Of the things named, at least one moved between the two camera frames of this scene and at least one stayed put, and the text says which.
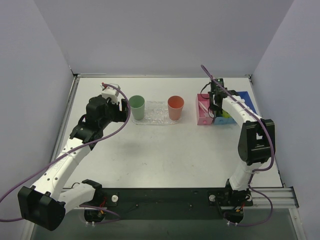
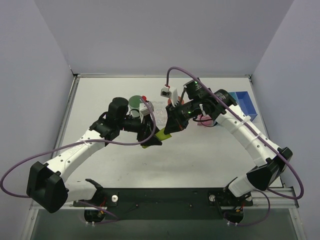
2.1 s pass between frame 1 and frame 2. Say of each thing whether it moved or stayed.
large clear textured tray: stayed
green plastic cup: stayed
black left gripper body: moved
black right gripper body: moved
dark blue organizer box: stayed
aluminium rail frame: stayed
